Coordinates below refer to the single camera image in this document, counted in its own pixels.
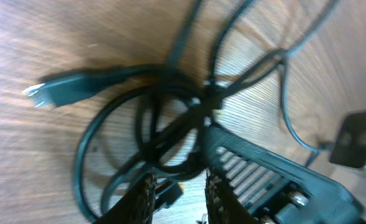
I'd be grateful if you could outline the right camera cable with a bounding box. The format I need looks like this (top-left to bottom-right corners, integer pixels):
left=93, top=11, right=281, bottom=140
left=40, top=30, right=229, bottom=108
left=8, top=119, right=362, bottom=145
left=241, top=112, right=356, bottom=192
left=304, top=139, right=335, bottom=169

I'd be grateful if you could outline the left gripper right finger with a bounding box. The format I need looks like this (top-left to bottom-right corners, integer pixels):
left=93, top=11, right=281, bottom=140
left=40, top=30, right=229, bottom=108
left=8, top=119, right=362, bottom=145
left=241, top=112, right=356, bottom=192
left=205, top=170, right=258, bottom=224

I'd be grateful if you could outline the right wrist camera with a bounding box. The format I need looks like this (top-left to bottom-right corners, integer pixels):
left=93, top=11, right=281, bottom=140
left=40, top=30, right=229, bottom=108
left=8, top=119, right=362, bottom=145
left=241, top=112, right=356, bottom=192
left=329, top=111, right=366, bottom=172

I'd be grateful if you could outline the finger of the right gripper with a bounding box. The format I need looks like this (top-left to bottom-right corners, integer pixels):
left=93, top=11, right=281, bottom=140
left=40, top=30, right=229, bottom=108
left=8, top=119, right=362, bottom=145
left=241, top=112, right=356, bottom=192
left=203, top=124, right=365, bottom=223

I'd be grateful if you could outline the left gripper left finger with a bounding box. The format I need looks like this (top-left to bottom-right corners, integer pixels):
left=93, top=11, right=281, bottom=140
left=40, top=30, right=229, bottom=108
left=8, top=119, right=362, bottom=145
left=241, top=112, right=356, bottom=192
left=95, top=174, right=157, bottom=224

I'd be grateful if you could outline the black usb cable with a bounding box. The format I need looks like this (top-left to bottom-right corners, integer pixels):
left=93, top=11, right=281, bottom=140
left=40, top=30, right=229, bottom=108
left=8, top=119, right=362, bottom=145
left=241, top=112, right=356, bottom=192
left=22, top=0, right=342, bottom=224

